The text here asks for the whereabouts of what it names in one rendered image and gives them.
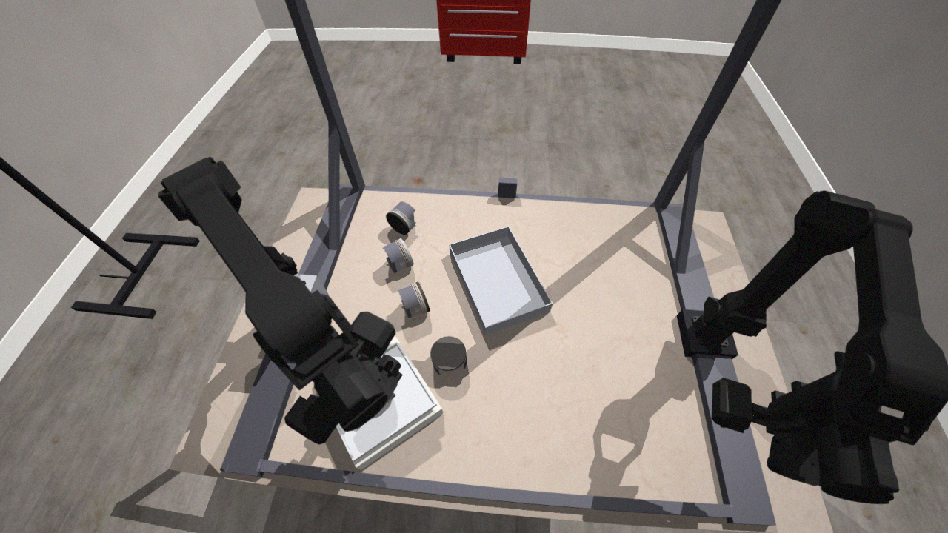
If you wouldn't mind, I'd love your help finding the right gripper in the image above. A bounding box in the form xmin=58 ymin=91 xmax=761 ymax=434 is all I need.
xmin=284 ymin=312 xmax=395 ymax=444

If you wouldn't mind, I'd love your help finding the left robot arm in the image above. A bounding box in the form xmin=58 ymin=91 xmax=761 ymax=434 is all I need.
xmin=692 ymin=190 xmax=948 ymax=504

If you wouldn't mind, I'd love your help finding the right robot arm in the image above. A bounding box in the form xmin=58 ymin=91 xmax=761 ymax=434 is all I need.
xmin=158 ymin=157 xmax=402 ymax=432

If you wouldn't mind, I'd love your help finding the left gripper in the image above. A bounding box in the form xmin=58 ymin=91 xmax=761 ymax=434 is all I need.
xmin=712 ymin=378 xmax=822 ymax=435

